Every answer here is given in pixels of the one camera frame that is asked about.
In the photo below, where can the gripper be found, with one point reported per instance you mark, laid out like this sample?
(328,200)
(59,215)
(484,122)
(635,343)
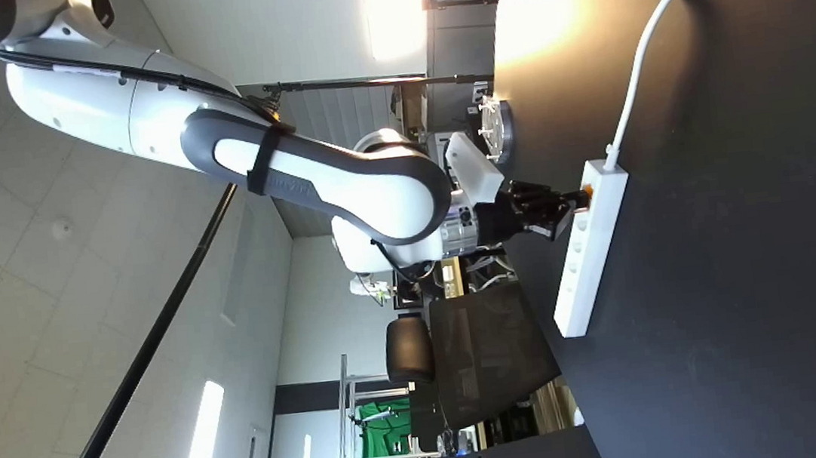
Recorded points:
(497,221)

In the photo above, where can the white power strip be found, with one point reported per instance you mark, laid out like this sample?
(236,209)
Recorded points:
(592,247)

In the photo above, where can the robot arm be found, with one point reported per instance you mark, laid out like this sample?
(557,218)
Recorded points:
(373,187)

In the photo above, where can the round grey disc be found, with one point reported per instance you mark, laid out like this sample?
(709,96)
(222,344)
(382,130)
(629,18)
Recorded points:
(497,128)

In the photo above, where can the black office chair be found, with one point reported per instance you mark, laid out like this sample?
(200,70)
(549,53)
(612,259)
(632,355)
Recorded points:
(482,358)

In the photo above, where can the light panel on stand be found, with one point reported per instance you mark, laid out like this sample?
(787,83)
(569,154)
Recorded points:
(397,14)

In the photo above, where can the black pole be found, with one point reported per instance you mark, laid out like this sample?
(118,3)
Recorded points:
(141,363)

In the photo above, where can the aluminium frame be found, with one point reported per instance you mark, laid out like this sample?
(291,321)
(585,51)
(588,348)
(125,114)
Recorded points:
(357,431)

